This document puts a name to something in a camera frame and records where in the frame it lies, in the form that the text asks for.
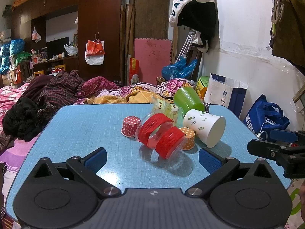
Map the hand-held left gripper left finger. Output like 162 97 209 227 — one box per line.
31 147 121 198

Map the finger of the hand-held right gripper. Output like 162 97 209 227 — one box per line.
247 139 305 179
270 128 305 146

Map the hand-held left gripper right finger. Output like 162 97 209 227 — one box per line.
185 147 276 198

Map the orange polka dot paper cup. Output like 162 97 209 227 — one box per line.
179 127 196 150

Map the white leaf print paper cup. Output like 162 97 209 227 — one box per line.
183 109 226 148

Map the clear cup with red sleeve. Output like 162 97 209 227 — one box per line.
148 126 188 160
135 113 176 148

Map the red polka dot paper cup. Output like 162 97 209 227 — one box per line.
121 116 141 138

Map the green plastic cup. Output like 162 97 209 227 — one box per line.
173 86 205 114

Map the clear cup with green label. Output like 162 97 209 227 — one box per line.
150 95 185 127

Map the blue tote bag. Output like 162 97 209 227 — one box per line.
243 94 291 142

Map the white and blue paper bag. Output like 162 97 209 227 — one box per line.
204 73 248 119

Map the floral blanket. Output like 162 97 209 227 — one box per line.
78 76 199 105

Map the yellow cloth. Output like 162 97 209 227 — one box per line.
87 92 175 104

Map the green cardboard box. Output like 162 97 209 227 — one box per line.
195 76 210 99

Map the plaid cloth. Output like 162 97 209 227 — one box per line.
35 70 84 115

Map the black cloth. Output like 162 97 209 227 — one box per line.
2 97 43 142

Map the yellow and orange bag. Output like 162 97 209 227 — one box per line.
129 57 140 85

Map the blue plastic bag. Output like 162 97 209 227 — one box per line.
162 56 198 81

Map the maroon cloth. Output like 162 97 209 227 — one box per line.
20 74 56 101

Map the brown hanging garment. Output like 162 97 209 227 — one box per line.
269 0 305 70

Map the white and orange shopping bag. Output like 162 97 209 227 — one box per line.
85 40 106 66

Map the pink bed sheet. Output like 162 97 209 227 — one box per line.
0 83 32 124

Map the white plastic bag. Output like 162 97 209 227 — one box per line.
64 44 79 57

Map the pink foam mat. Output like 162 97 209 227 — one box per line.
134 38 173 85

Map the black television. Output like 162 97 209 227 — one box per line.
46 37 70 59

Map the blue patterned bag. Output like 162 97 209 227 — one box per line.
10 38 25 56
0 42 11 75

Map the hanging plastic bag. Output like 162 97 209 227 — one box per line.
31 26 42 44

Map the black garment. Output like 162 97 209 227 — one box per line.
177 0 221 53

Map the brown wooden wardrobe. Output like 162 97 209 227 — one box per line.
5 0 128 86

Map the wooden board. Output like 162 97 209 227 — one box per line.
130 0 170 40

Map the orange cloth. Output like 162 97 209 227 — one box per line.
12 0 41 11

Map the white cable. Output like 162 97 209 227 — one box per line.
257 121 275 139

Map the metal folding frame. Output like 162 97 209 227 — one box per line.
177 30 199 64

